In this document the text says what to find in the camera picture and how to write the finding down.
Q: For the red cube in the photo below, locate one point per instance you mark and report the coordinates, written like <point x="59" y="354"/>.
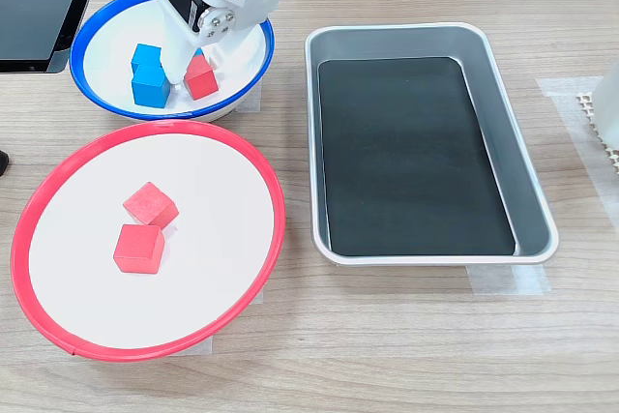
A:
<point x="138" y="248"/>
<point x="202" y="79"/>
<point x="147" y="202"/>

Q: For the blue cube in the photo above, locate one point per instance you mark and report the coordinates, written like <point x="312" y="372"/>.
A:
<point x="198" y="52"/>
<point x="150" y="86"/>
<point x="145" y="54"/>

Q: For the blue-rimmed white plate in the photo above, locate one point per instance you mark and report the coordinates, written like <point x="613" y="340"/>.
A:
<point x="111" y="74"/>

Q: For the clear tape strip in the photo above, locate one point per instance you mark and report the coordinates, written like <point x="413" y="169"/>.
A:
<point x="251" y="98"/>
<point x="508" y="280"/>
<point x="200" y="347"/>

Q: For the black flat panel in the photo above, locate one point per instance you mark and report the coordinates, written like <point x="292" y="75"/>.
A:
<point x="34" y="21"/>

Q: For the red-rimmed white plate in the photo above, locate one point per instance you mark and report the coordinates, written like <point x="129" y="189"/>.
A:
<point x="217" y="239"/>

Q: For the black rounded object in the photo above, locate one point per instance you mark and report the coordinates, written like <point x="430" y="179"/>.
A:
<point x="3" y="162"/>

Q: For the black tray mat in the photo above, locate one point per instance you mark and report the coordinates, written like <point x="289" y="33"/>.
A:
<point x="411" y="156"/>

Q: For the steel tray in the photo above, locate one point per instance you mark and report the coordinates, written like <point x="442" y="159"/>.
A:
<point x="522" y="166"/>

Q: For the wide translucent tape sheet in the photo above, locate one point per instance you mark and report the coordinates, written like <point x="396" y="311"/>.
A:
<point x="566" y="94"/>

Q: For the pale perforated base plate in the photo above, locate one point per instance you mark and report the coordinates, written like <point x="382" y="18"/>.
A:
<point x="613" y="161"/>

